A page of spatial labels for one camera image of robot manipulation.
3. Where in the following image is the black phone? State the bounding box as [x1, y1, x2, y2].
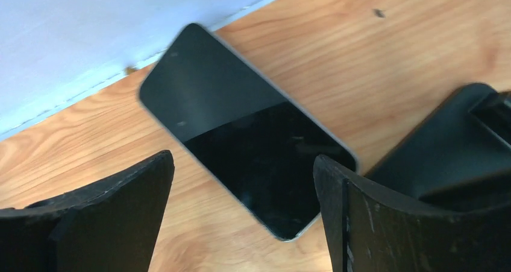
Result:
[139, 23, 359, 241]

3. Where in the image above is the black desk phone stand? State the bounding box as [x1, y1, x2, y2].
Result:
[367, 83, 510, 212]

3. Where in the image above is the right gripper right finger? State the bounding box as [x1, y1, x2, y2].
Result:
[313, 155, 510, 271]

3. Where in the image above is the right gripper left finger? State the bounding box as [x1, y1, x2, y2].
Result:
[1, 150, 175, 271]

